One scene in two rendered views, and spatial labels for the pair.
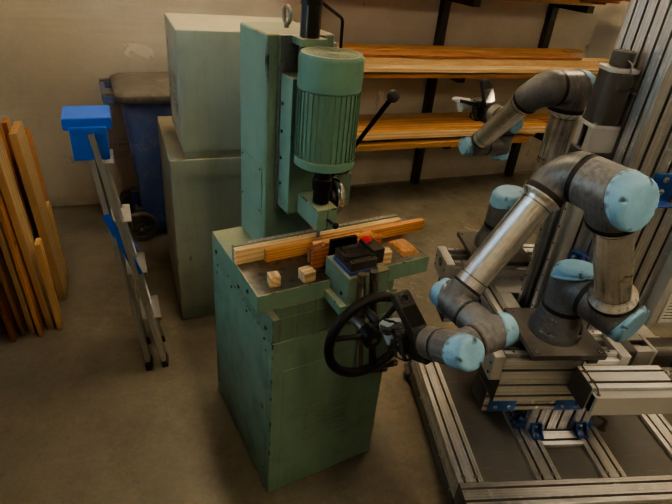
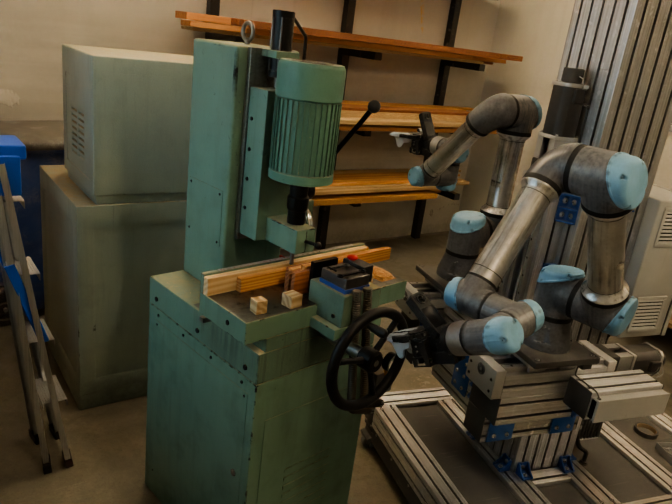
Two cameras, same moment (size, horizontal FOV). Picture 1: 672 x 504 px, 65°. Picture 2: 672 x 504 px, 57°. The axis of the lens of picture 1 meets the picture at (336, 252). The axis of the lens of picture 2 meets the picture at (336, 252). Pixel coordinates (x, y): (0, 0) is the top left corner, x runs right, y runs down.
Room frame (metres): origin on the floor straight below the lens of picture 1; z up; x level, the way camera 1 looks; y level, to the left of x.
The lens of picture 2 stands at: (-0.18, 0.33, 1.58)
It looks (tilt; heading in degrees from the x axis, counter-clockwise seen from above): 19 degrees down; 346
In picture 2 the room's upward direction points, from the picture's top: 7 degrees clockwise
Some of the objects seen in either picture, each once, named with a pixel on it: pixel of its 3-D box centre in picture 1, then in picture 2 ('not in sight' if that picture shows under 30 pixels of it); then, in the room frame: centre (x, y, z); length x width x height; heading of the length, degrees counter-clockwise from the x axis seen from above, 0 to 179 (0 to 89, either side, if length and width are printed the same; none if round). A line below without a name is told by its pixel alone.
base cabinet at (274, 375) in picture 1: (293, 355); (249, 419); (1.55, 0.13, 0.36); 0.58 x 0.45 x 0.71; 32
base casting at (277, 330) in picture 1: (298, 268); (260, 309); (1.55, 0.13, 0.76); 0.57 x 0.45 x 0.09; 32
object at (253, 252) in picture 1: (323, 239); (294, 268); (1.48, 0.05, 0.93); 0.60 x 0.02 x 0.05; 122
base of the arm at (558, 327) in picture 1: (558, 316); (547, 326); (1.26, -0.67, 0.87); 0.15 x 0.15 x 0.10
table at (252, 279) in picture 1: (341, 273); (321, 301); (1.37, -0.02, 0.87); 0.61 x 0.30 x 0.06; 122
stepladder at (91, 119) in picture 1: (122, 249); (20, 313); (1.84, 0.89, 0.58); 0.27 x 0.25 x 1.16; 115
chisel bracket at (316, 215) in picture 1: (317, 212); (290, 236); (1.46, 0.07, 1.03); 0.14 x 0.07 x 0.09; 32
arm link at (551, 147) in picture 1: (552, 149); (504, 173); (1.80, -0.72, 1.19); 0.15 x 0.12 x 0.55; 113
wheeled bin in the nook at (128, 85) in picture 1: (164, 155); (34, 218); (3.14, 1.15, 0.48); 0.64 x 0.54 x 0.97; 116
